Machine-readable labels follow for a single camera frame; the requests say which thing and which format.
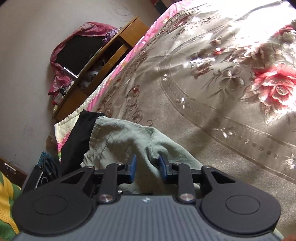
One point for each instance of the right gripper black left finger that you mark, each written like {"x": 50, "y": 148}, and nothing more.
{"x": 65, "y": 204}

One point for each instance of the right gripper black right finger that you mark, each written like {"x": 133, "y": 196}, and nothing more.
{"x": 225, "y": 203}

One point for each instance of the olive green pants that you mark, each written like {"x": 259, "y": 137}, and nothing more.
{"x": 113, "y": 140}

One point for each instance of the yellow green patterned cloth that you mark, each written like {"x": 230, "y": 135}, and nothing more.
{"x": 9, "y": 192}

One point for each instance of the black folded garment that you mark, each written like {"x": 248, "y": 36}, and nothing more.
{"x": 77, "y": 144}

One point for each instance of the floral satin bedspread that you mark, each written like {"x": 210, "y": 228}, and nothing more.
{"x": 217, "y": 78}

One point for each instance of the wooden bedside cabinet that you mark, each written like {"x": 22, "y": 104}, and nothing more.
{"x": 99, "y": 66}

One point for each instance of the pink cloth covered box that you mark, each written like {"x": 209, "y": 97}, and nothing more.
{"x": 76, "y": 51}

